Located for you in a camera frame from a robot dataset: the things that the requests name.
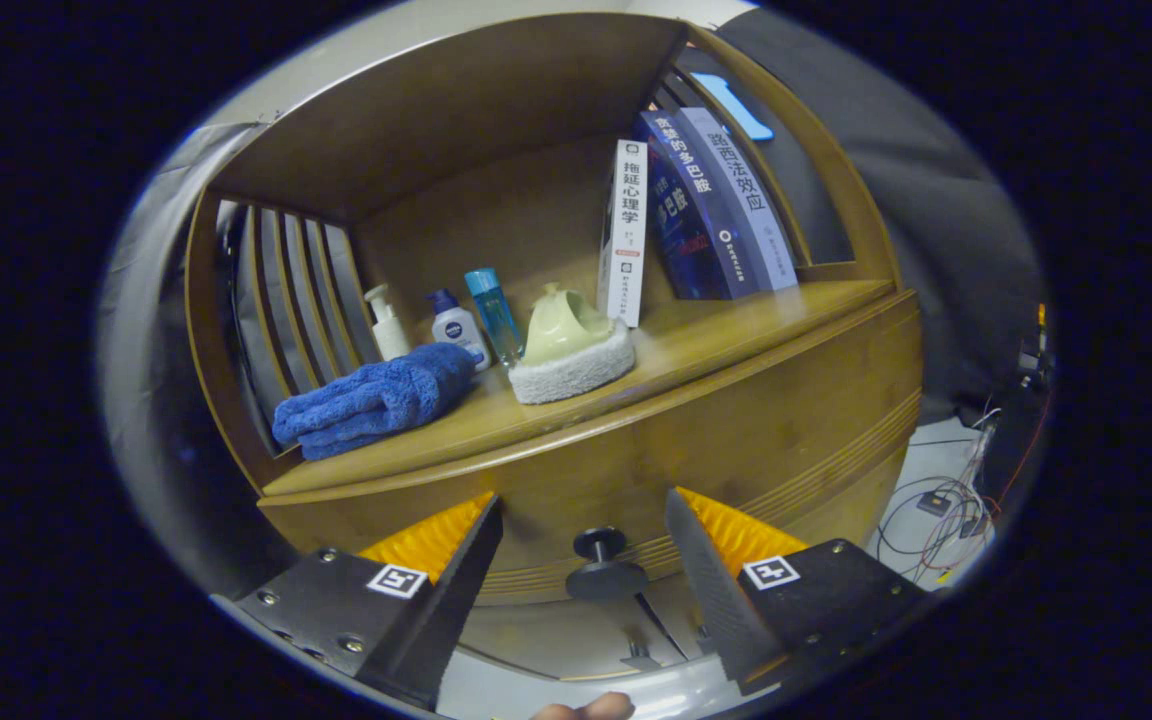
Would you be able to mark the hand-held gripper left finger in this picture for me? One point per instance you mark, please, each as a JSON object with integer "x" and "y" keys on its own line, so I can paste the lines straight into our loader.
{"x": 456, "y": 610}

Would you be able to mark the black and orange tool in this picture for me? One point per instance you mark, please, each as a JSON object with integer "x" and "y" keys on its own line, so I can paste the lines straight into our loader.
{"x": 1031, "y": 355}

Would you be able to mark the wooden drawer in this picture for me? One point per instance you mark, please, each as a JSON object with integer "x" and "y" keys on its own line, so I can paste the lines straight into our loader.
{"x": 716, "y": 430}

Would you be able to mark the pale green scrub brush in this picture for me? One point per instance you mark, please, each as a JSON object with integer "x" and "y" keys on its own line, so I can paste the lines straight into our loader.
{"x": 566, "y": 345}

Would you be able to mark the dark blue book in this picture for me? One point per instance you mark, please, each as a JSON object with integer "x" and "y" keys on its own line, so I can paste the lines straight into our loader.
{"x": 691, "y": 220}

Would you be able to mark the clear blue bottle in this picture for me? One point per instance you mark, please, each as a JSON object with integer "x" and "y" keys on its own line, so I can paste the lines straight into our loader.
{"x": 494, "y": 310}

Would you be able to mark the wooden cabinet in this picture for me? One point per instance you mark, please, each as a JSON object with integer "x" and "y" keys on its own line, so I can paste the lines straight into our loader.
{"x": 436, "y": 110}

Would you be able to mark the white book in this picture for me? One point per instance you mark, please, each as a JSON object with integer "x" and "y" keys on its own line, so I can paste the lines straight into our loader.
{"x": 626, "y": 230}

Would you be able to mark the white blue-capped lotion bottle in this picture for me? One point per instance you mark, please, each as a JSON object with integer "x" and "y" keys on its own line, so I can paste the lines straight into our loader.
{"x": 456, "y": 325}

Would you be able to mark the wooden countertop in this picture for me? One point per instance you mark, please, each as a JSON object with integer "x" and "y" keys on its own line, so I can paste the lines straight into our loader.
{"x": 726, "y": 320}

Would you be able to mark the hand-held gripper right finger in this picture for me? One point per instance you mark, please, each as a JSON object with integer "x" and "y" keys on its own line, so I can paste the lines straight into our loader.
{"x": 711, "y": 600}

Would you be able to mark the white pump bottle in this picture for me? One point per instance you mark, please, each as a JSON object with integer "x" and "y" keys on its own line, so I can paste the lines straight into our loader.
{"x": 391, "y": 335}

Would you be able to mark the blue folded towel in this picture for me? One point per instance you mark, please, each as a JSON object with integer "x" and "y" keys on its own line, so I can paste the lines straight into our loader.
{"x": 376, "y": 400}

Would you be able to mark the pale lavender book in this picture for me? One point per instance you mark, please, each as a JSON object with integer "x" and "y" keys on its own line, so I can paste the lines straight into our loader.
{"x": 746, "y": 190}

